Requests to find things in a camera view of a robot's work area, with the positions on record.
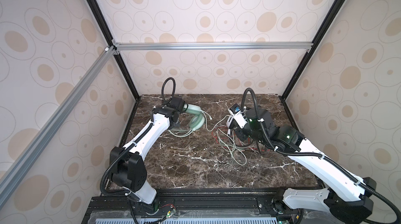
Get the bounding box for mint green wired headphones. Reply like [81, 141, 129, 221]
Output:
[167, 103, 248, 167]

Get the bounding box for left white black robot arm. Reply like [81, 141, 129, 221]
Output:
[100, 77, 185, 204]

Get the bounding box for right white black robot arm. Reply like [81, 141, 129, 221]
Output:
[227, 88, 401, 224]

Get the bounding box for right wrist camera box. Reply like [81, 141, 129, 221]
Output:
[226, 103, 247, 130]

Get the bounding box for white black red-cabled headphones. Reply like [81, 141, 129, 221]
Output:
[211, 126, 266, 154]

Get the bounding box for horizontal aluminium frame bar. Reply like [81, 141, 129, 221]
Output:
[106, 41, 313, 53]

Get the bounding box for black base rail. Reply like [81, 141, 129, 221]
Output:
[81, 187, 345, 224]

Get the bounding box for left black frame post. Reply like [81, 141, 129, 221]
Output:
[86, 0, 140, 101]

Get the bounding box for black frame post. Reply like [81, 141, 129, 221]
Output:
[281, 0, 363, 101]
[86, 0, 140, 101]

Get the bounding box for right black frame post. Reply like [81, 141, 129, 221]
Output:
[281, 0, 363, 101]

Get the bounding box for left slanted aluminium frame bar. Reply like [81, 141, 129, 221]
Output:
[1, 45, 115, 208]

